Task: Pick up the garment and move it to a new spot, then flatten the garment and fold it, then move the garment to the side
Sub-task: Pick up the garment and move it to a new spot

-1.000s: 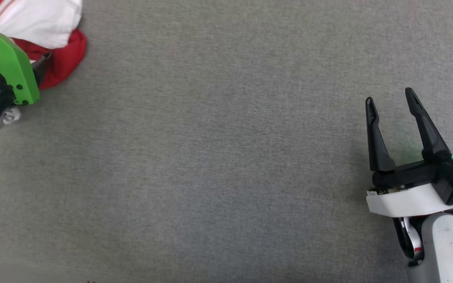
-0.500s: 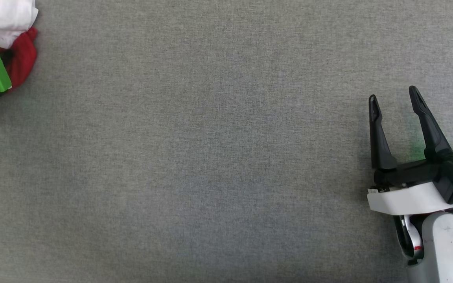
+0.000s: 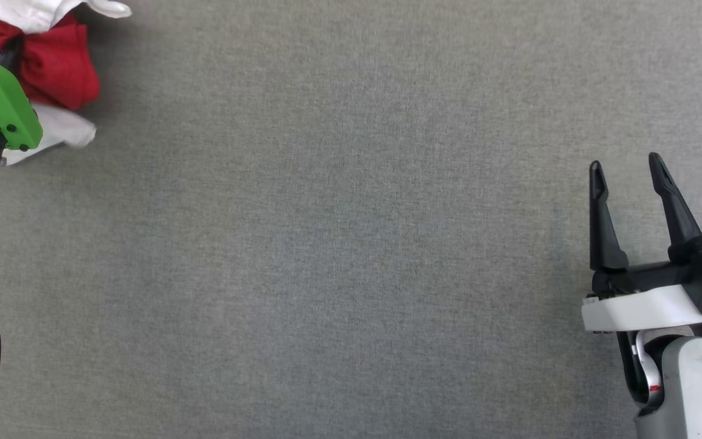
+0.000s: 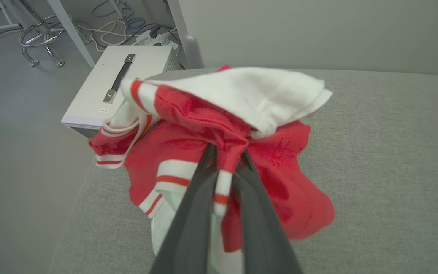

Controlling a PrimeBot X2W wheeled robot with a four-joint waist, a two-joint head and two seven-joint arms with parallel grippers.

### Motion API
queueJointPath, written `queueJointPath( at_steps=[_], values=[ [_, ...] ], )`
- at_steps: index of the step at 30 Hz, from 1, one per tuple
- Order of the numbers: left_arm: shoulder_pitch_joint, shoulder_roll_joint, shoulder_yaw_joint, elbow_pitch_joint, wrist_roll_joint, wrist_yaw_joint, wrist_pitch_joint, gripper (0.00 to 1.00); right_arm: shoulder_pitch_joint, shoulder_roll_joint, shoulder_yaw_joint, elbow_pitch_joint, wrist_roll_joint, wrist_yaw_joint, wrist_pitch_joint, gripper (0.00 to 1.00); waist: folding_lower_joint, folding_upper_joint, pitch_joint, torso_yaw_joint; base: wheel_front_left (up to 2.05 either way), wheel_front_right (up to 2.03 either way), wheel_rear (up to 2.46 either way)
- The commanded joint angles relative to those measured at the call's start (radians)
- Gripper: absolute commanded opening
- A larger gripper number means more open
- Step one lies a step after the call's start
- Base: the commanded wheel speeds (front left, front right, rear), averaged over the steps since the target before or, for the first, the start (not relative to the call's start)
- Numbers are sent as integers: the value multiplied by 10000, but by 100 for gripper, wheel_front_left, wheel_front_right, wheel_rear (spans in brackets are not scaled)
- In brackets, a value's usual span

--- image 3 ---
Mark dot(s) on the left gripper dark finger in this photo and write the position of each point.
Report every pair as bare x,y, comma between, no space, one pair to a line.
11,56

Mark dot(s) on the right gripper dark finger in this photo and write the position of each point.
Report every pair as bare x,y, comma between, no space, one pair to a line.
675,210
601,225

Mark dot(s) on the grey fabric sofa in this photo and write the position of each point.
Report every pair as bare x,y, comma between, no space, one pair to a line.
339,244

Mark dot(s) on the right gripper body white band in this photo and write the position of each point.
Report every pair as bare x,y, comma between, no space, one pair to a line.
637,308

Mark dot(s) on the red white jersey shirt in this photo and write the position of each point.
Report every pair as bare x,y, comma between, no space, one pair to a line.
58,67

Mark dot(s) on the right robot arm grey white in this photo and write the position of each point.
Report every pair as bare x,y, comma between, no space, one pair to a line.
692,384

